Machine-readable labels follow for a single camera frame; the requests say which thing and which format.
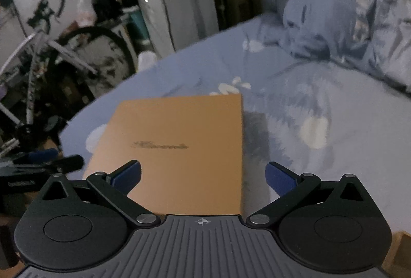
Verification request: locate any orange box lid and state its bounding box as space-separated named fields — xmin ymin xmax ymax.
xmin=85 ymin=94 xmax=243 ymax=215

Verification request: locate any bicycle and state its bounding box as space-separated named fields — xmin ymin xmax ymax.
xmin=0 ymin=0 xmax=136 ymax=144

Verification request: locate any open orange cardboard box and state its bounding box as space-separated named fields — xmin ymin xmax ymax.
xmin=382 ymin=231 xmax=411 ymax=278

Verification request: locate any grey blue crumpled duvet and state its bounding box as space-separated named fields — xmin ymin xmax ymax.
xmin=263 ymin=0 xmax=410 ymax=92

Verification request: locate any grey storage cabinet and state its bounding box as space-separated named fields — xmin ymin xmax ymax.
xmin=138 ymin=0 xmax=219 ymax=58

